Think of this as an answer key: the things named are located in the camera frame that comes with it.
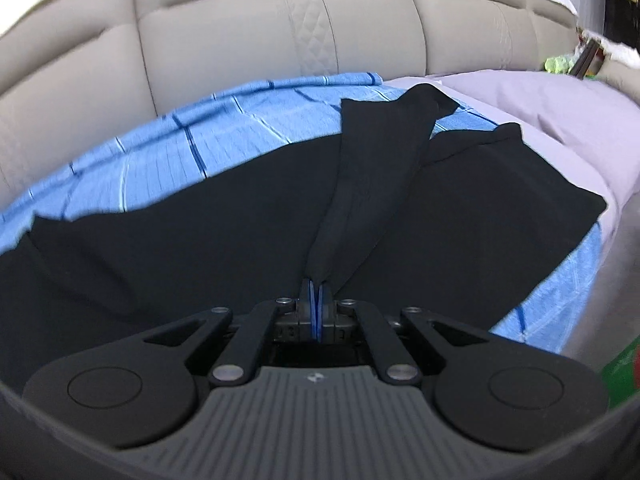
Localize black pants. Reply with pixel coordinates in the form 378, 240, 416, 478
1, 84, 606, 389

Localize blue plaid bed sheet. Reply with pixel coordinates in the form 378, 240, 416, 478
1, 73, 616, 352

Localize lavender pillow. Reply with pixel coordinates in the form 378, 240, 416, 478
384, 69, 640, 361

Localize beige padded headboard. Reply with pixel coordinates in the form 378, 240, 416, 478
1, 0, 576, 204

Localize green item on nightstand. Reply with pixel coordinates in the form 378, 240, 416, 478
542, 53, 580, 75

